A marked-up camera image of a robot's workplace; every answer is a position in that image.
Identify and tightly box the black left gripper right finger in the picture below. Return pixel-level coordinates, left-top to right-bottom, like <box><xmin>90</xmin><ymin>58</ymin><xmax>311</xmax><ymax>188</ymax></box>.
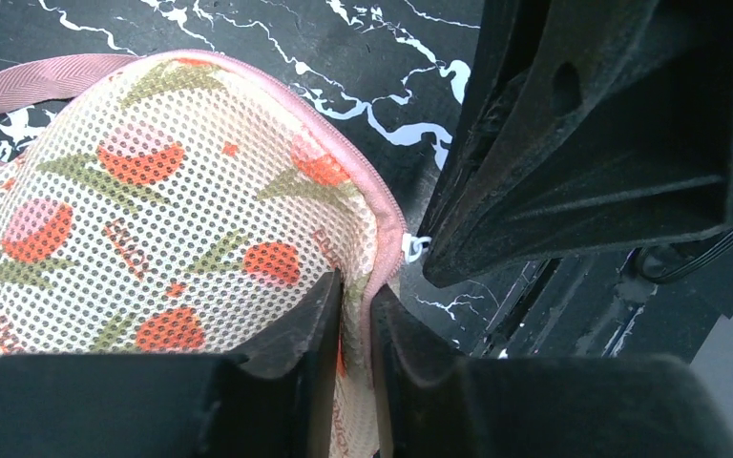
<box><xmin>370</xmin><ymin>287</ymin><xmax>733</xmax><ymax>457</ymax></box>

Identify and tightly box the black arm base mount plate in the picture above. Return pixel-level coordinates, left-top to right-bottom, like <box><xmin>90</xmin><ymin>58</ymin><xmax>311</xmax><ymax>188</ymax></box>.
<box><xmin>468</xmin><ymin>246</ymin><xmax>733</xmax><ymax>362</ymax></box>

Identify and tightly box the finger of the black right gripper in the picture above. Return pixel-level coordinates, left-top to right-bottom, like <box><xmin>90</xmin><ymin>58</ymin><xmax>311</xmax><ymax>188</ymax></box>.
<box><xmin>420</xmin><ymin>1</ymin><xmax>733</xmax><ymax>287</ymax></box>

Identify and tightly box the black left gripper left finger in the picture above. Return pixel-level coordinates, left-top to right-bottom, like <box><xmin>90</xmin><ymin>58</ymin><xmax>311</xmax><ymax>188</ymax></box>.
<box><xmin>0</xmin><ymin>271</ymin><xmax>343</xmax><ymax>457</ymax></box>

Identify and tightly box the floral mesh laundry bag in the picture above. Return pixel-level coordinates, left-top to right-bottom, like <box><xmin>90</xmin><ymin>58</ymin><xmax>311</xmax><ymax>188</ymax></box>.
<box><xmin>0</xmin><ymin>51</ymin><xmax>412</xmax><ymax>457</ymax></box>

